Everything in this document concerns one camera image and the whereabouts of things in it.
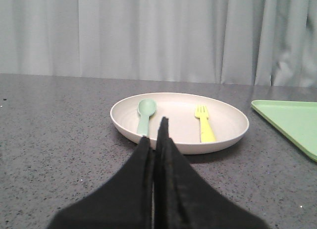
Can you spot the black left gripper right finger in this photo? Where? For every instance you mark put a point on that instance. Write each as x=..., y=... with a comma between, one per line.
x=184, y=200

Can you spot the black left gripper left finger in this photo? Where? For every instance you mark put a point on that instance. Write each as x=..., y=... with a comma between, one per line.
x=124, y=202

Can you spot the yellow plastic fork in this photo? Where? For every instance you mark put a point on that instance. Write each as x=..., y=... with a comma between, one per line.
x=206, y=132

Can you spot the beige round plate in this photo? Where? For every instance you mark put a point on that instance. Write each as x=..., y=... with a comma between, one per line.
x=228, y=123

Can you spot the mint green spoon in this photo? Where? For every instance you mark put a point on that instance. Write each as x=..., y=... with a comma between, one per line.
x=146, y=109

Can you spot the light green tray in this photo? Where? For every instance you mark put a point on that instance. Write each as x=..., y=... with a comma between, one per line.
x=296, y=120

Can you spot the white curtain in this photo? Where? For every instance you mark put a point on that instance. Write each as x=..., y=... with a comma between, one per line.
x=249, y=42

